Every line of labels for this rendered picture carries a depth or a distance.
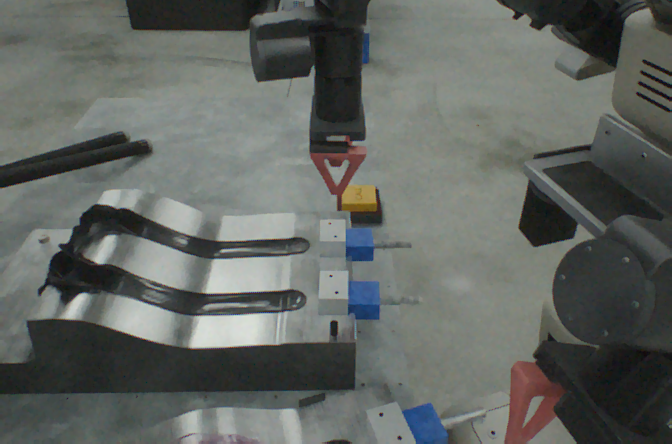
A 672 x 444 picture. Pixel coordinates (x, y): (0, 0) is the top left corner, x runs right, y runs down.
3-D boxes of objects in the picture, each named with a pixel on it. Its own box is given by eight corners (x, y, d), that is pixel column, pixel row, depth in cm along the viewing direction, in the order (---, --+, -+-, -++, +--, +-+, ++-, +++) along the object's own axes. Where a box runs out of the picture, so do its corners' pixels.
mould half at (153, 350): (349, 255, 92) (350, 186, 85) (355, 390, 70) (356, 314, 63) (44, 257, 92) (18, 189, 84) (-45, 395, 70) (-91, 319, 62)
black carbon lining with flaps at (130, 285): (310, 246, 83) (308, 193, 78) (306, 328, 70) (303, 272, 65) (75, 248, 83) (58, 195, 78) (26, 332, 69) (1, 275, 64)
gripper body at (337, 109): (310, 145, 65) (309, 86, 61) (312, 107, 74) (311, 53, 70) (365, 145, 65) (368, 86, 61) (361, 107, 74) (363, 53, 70)
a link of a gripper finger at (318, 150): (309, 204, 69) (308, 138, 64) (311, 174, 75) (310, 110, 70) (364, 204, 69) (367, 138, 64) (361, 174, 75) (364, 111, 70)
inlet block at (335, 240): (408, 247, 84) (410, 218, 81) (412, 269, 80) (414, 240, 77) (320, 248, 84) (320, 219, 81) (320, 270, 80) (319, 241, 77)
